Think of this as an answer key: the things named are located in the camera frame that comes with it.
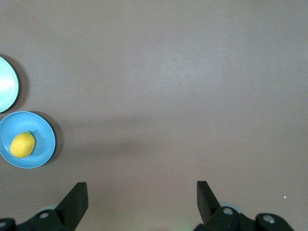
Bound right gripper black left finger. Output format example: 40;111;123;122
16;182;89;231

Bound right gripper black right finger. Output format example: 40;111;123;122
194;180;256;231

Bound yellow lemon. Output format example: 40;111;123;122
10;131;36;159

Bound blue round plate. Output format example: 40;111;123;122
0;111;56;169

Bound mint green round plate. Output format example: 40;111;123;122
0;55;20;114

